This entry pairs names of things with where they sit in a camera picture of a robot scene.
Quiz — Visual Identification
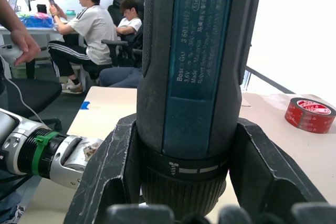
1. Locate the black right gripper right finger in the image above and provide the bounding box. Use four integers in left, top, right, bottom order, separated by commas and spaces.
229, 118, 331, 218

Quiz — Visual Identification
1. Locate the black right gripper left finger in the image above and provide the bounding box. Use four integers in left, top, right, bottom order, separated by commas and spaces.
64, 115, 144, 224

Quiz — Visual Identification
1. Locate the blue black electric screwdriver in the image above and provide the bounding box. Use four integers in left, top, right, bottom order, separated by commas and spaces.
136, 0, 266, 221

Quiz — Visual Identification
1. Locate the white handheld device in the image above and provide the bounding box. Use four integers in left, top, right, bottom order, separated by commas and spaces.
0, 45, 24, 65

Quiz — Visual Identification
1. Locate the operator bare hand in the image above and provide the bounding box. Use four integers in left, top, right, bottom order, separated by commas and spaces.
10, 28, 42, 67

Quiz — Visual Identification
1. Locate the red adhesive tape roll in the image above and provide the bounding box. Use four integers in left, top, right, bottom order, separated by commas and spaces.
285, 97, 336, 134

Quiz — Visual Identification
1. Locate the green zip tie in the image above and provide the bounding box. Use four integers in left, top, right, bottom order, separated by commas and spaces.
31, 131, 60, 178

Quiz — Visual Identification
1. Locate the black window railing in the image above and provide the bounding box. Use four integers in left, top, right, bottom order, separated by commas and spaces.
245, 66, 296, 95

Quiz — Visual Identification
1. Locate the seated person in blue jeans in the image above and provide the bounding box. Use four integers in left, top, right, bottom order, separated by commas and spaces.
99, 24, 144, 88

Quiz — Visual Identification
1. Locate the white plastic stool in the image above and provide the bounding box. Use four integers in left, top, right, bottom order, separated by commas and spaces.
69, 62, 91, 86

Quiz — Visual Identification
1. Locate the black office chair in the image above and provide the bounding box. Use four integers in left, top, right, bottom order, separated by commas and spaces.
101, 0, 145, 68
0, 78, 63, 132

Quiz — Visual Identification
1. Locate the green storage bin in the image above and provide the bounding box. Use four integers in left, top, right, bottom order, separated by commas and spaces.
10, 64, 28, 79

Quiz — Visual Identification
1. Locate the man in white t-shirt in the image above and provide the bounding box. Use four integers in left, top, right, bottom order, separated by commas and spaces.
46, 0, 118, 95

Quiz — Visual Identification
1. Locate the reclining man in white shirt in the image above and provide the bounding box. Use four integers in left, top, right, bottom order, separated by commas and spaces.
115, 0, 144, 41

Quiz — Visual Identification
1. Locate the white desk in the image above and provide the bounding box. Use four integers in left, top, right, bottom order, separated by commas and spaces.
0, 26, 79, 41

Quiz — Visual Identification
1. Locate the bottle with green lid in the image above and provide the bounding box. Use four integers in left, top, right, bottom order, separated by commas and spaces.
65, 9, 77, 22

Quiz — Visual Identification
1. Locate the blue plastic box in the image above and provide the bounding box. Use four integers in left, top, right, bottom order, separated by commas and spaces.
18, 13, 55, 28

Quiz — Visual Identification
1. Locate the black desk lamp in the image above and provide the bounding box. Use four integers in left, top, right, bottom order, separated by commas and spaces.
23, 0, 37, 12

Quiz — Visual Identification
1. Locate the white cable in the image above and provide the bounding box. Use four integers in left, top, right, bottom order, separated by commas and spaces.
0, 56, 47, 126

